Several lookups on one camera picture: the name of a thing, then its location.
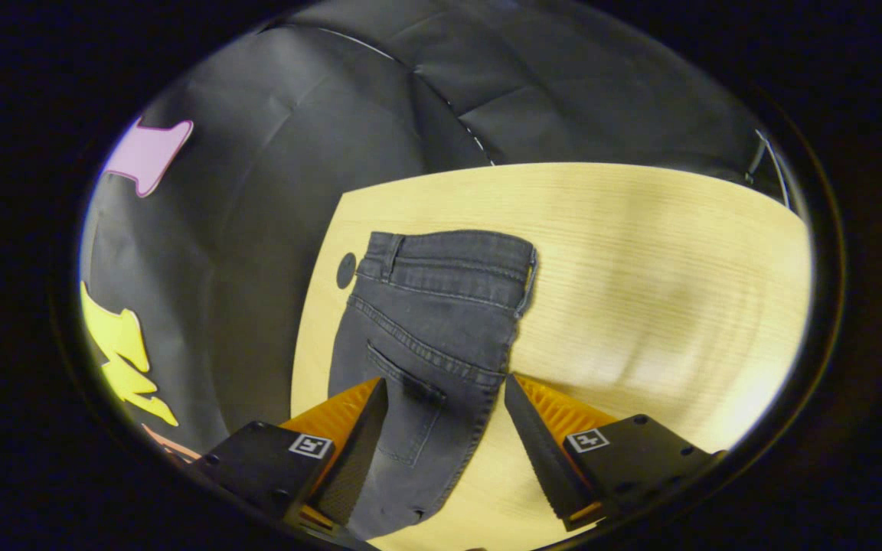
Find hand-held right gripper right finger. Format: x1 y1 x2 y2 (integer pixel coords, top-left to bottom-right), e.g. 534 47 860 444
502 373 727 533

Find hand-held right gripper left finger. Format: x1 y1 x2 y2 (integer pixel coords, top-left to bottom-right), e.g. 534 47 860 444
194 376 390 536

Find dark grey jeans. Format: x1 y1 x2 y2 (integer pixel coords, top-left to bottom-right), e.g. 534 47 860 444
326 230 540 540

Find black backdrop cloth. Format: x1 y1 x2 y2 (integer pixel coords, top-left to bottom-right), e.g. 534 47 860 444
77 0 794 460

